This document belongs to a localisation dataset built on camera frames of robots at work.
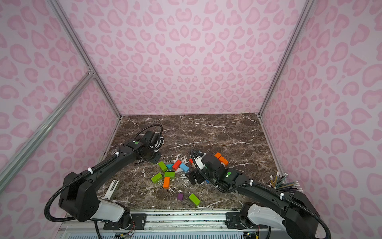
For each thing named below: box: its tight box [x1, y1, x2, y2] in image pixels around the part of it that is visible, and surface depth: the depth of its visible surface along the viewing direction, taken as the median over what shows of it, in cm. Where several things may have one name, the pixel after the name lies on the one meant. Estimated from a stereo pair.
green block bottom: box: [188, 193, 201, 206], surface depth 80 cm
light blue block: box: [180, 162, 190, 173], surface depth 92 cm
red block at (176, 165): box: [172, 159, 183, 171], surface depth 92 cm
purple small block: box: [177, 193, 185, 201], surface depth 82 cm
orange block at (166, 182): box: [163, 176, 171, 190], surface depth 86 cm
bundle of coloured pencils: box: [268, 171, 303, 193], surface depth 74 cm
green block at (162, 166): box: [158, 160, 168, 172], surface depth 92 cm
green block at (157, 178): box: [150, 172, 164, 184], surface depth 88 cm
